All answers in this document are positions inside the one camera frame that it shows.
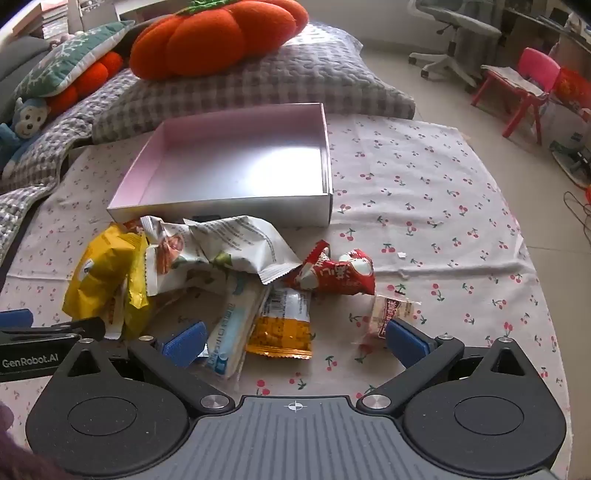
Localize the dark desk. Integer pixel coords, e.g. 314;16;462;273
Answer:
502;0;591;49

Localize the person's maroon clothing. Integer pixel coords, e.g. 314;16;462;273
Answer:
0;401;75;480

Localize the cherry print cloth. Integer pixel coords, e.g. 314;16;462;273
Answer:
0;113;572;480

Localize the yellow snack packet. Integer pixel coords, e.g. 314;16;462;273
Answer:
62;224;154;340

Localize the grey checked pillow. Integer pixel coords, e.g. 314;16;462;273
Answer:
91;23;416;145

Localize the blue monkey plush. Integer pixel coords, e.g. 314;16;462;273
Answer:
0;97;52;172

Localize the blue and white cracker packet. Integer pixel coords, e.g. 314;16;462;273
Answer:
202;271;273;380

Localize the large orange pumpkin cushion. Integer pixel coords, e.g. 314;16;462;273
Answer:
129;0;309;83

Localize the teal patterned cushion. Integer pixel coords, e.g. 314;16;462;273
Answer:
14;21;136;99

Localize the grey checked blanket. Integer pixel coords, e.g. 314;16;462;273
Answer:
0;69;139;268

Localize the small orange pumpkin cushion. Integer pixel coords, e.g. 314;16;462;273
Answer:
45;51;124;117

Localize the red bag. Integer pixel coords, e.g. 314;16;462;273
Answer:
553;67;591;112

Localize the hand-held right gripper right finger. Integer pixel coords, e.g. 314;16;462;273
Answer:
356;318;541;412

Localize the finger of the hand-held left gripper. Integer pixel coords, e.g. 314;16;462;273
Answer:
28;318;107;341
0;310;34;330

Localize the thin floor cable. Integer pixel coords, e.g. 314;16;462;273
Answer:
562;184;591;219

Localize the white packet green print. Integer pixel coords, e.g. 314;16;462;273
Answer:
185;215;302;285

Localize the grey office chair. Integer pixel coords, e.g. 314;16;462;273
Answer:
409;0;502;89

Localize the pink child chair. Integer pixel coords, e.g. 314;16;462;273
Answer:
471;46;563;146

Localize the grey sofa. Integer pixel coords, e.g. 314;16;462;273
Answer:
0;37;52;121

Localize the patterned chair cushion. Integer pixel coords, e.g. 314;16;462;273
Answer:
480;65;546;99

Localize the small pale candy packet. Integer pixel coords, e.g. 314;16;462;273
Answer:
352;294;422;348

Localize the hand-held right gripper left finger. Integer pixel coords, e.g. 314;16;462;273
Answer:
55;320;234;418

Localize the orange packet white label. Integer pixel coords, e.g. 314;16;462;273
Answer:
246;287;315;359

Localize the pink cardboard box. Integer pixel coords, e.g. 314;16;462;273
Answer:
106;102;334;228

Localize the stack of books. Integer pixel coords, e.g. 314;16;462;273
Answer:
10;0;70;37

